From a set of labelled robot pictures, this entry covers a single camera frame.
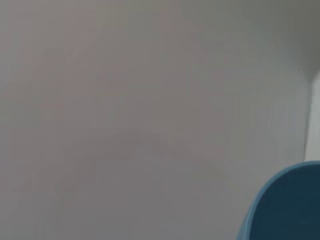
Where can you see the blue bowl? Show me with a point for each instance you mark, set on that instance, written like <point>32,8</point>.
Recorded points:
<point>287,205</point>

